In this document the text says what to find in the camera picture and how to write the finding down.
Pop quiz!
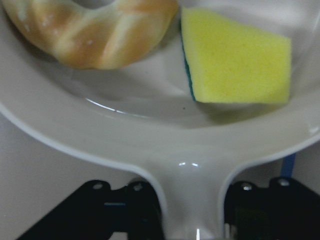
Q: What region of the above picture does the yellow green sponge piece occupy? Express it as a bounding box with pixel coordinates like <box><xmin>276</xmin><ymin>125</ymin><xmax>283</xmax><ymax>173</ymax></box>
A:
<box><xmin>181</xmin><ymin>7</ymin><xmax>292</xmax><ymax>104</ymax></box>

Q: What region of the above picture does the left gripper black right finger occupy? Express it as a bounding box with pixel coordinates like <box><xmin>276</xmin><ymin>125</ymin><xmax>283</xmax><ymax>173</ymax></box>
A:
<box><xmin>224</xmin><ymin>177</ymin><xmax>320</xmax><ymax>240</ymax></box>

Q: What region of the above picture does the toy croissant bread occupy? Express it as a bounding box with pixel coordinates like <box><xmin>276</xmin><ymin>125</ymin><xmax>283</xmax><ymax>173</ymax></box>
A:
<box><xmin>2</xmin><ymin>0</ymin><xmax>179</xmax><ymax>70</ymax></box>

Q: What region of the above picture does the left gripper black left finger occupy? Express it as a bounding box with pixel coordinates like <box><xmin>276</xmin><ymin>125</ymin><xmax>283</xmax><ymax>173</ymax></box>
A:
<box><xmin>19</xmin><ymin>180</ymin><xmax>165</xmax><ymax>240</ymax></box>

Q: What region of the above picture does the beige plastic dustpan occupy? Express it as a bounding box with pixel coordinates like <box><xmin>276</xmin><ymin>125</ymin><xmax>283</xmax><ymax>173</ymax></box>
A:
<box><xmin>0</xmin><ymin>0</ymin><xmax>320</xmax><ymax>240</ymax></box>

